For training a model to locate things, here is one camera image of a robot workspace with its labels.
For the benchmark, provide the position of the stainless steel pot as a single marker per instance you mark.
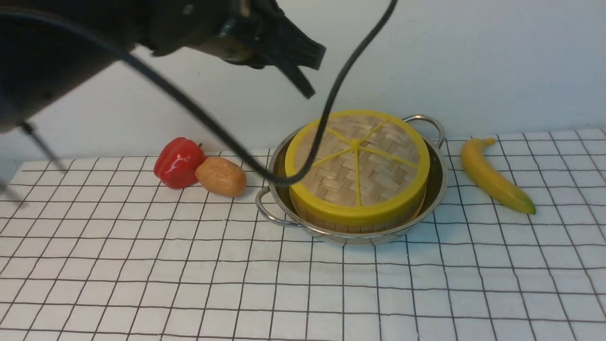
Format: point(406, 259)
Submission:
point(274, 203)

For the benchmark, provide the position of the yellow-rimmed bamboo steamer basket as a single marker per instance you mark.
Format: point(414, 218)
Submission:
point(357, 217)

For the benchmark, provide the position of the yellow-rimmed woven steamer lid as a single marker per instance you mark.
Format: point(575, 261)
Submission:
point(370, 154)

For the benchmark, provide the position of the brown potato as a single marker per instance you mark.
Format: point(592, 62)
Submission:
point(221, 176)

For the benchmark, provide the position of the red bell pepper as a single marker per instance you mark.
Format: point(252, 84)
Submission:
point(177, 163)

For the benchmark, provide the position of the white grid tablecloth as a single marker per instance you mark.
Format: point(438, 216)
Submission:
point(105, 253)

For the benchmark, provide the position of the yellow banana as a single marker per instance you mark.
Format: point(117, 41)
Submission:
point(488, 179)

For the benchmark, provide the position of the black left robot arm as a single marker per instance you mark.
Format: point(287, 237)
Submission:
point(41, 62)

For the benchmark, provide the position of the black cable tie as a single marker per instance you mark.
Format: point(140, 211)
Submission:
point(31, 132)

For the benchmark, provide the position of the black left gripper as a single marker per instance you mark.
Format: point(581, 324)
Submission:
point(207, 26)

